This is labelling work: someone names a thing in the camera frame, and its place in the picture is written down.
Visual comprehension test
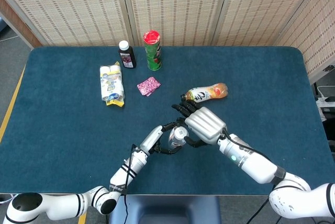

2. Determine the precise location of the orange juice bottle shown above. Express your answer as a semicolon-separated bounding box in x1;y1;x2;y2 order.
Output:
180;82;229;104

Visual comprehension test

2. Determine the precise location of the woven bamboo screen panel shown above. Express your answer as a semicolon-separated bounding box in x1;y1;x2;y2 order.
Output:
0;0;131;47
273;0;335;83
120;0;232;47
211;0;328;47

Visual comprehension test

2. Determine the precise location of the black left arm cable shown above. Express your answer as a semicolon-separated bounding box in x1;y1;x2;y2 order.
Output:
122;144;139;224

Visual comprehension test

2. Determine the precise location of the black floor cable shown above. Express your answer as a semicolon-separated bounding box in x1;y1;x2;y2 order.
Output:
245;196;272;224

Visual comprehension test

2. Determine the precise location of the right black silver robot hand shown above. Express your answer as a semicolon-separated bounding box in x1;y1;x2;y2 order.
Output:
171;94;228;148

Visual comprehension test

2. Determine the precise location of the white yellow snack pack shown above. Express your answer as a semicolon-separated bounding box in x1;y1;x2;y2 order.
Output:
99;61;126;107

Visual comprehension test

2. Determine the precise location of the clear water bottle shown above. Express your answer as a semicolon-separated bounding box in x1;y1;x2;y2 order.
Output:
167;126;189;149

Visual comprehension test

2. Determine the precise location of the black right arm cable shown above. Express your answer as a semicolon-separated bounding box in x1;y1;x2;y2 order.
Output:
221;127;278;172

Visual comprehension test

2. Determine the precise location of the blue felt table mat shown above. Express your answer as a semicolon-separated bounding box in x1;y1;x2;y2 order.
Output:
0;46;335;196

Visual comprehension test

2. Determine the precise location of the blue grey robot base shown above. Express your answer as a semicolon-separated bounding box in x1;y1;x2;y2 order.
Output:
108;195;222;224

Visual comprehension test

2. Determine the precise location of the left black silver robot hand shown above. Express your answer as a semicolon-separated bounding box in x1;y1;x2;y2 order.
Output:
140;121;184;155

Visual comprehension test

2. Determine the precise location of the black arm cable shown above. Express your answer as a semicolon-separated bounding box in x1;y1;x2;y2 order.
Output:
122;144;139;224
221;127;278;172

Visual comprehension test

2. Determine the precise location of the pink patterned packet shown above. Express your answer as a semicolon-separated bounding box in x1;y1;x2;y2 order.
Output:
137;76;162;97

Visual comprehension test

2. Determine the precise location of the dark grape juice bottle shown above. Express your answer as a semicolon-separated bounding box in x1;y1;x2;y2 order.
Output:
118;40;137;69

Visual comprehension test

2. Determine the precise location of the green chips can red lid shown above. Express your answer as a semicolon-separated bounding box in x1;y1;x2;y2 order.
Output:
142;30;163;71

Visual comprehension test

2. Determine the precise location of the white power strip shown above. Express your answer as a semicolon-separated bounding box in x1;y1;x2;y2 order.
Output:
315;95;335;108

